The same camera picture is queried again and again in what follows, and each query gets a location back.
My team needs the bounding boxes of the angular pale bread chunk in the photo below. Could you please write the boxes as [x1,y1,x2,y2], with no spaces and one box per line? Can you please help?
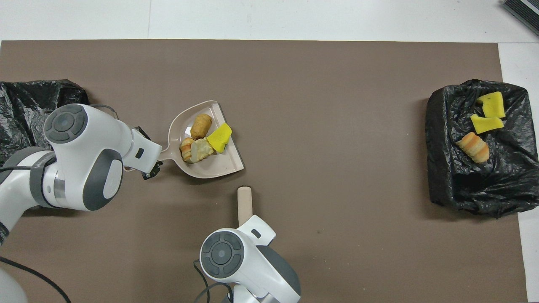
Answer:
[192,138,215,162]

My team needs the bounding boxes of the black-bagged pink bin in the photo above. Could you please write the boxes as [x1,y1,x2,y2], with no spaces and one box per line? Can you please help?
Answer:
[0,79,91,165]

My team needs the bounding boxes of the blocky yellow sponge piece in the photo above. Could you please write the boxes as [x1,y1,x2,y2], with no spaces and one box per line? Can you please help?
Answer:
[206,122,233,153]

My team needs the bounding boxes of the wedge yellow sponge piece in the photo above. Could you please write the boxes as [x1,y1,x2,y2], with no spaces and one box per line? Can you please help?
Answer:
[470,114,504,134]

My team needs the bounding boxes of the large brown table mat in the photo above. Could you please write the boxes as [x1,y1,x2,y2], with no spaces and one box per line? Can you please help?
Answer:
[0,40,528,303]

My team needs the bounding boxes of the notched yellow sponge piece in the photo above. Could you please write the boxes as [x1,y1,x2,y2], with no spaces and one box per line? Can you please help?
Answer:
[476,91,506,119]

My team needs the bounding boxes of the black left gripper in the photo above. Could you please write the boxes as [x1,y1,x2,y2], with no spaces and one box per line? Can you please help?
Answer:
[134,126,163,181]

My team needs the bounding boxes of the dark grey ribbed device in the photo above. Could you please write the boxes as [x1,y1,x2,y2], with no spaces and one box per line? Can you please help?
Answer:
[501,0,539,25]

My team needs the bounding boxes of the beige plastic dustpan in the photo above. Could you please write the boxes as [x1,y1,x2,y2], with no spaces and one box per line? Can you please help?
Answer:
[157,100,245,179]

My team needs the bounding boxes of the brown bread nugget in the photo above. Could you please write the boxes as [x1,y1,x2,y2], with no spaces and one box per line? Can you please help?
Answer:
[190,114,213,140]

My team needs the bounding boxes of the orange striped bread roll piece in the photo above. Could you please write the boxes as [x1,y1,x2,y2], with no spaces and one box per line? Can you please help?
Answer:
[456,132,490,163]

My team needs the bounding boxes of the beige hand brush black bristles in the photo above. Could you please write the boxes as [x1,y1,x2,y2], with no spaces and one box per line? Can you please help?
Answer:
[237,186,253,228]

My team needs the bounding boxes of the round pale bread chunk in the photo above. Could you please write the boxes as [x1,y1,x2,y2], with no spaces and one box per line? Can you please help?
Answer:
[180,138,196,164]

